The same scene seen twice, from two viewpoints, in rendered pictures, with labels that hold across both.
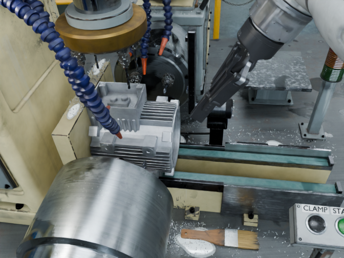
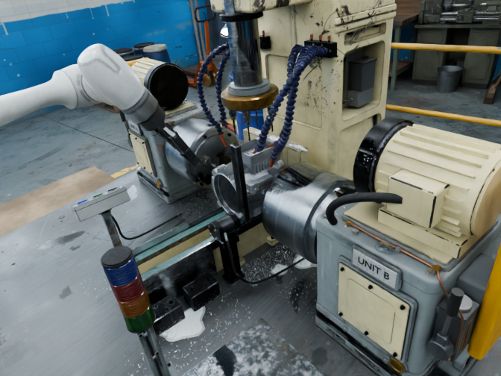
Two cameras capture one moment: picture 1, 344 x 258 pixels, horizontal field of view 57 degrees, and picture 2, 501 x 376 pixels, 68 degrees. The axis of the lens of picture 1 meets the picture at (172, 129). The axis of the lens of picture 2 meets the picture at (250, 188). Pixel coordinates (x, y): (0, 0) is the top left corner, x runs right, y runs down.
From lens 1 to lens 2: 1.56 m
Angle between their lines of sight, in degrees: 96
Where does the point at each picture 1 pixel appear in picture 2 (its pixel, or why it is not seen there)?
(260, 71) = (267, 359)
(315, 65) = not seen: outside the picture
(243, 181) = (178, 236)
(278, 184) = (154, 248)
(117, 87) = (267, 152)
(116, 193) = (189, 130)
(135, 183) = (188, 136)
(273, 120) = not seen: hidden behind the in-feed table
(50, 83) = (300, 130)
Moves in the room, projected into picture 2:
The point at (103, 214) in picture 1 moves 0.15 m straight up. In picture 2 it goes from (186, 125) to (177, 87)
